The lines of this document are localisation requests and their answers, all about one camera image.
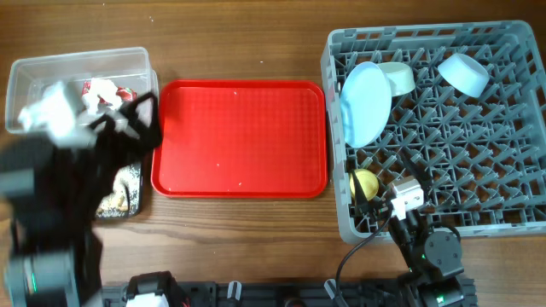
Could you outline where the light blue bowl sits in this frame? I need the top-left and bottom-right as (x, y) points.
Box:
(438, 54), (490, 98)

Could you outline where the clear plastic bin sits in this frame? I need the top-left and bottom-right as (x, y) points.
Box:
(3, 47), (159, 134)

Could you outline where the red serving tray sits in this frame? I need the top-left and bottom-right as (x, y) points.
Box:
(151, 79), (328, 199)

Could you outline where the green bowl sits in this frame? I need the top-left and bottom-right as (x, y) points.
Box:
(378, 62), (415, 97)

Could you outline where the red snack wrapper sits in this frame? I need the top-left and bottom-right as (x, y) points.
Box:
(82, 78), (137, 106)

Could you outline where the yellow cup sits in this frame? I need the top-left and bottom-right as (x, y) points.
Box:
(349, 169), (380, 200)

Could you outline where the white tissue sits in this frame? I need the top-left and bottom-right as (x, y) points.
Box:
(82, 78), (123, 115)

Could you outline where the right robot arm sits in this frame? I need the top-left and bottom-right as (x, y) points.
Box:
(351, 150), (465, 306)

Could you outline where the grey dishwasher rack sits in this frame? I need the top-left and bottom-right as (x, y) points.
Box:
(321, 20), (545, 244)

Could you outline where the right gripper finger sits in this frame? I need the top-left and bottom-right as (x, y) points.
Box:
(399, 151), (433, 190)
(351, 170), (368, 205)

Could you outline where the black tray bin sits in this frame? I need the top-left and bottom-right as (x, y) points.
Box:
(93, 161), (144, 220)

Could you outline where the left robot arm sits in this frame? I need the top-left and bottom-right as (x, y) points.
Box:
(1, 92), (162, 306)

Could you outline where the light blue plate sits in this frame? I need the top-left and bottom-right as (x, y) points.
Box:
(340, 61), (392, 148)

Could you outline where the food scraps pile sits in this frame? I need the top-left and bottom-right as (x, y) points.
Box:
(96, 165), (142, 217)

